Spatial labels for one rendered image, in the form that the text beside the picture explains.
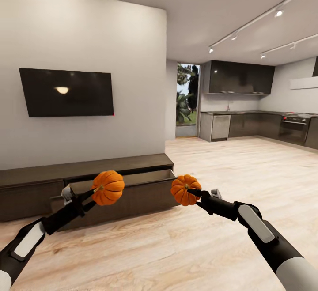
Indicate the dishwasher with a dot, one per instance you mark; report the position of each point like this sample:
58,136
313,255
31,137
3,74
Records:
220,127

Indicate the pumpkin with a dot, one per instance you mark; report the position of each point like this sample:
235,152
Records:
180,187
108,186

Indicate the range hood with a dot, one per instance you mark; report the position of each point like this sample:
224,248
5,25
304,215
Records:
306,82

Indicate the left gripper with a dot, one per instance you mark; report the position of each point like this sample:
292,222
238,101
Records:
75,208

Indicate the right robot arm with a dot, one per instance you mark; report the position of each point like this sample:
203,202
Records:
294,272

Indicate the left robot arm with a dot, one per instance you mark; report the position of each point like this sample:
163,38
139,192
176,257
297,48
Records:
15,256

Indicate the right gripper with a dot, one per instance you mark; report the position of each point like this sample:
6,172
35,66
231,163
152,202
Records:
207,202

